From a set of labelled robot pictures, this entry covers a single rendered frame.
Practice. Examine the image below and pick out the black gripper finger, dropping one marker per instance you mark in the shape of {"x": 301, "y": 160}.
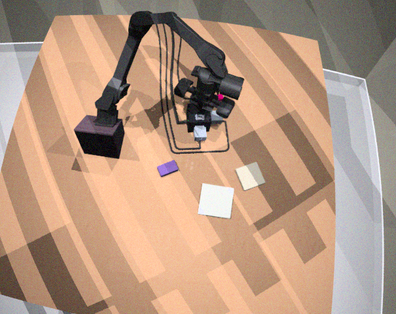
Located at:
{"x": 198, "y": 104}
{"x": 206, "y": 108}

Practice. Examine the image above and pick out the purple flat rectangular block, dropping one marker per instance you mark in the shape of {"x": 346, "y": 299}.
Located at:
{"x": 167, "y": 168}

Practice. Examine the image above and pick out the white flat square pad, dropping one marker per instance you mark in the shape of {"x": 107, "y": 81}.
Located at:
{"x": 250, "y": 176}

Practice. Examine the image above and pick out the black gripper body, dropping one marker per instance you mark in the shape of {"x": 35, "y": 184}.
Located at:
{"x": 209, "y": 98}

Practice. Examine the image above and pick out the white flat rectangular slab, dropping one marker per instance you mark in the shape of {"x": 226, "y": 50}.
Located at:
{"x": 216, "y": 201}

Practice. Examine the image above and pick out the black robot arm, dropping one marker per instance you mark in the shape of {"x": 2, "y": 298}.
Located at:
{"x": 214, "y": 76}

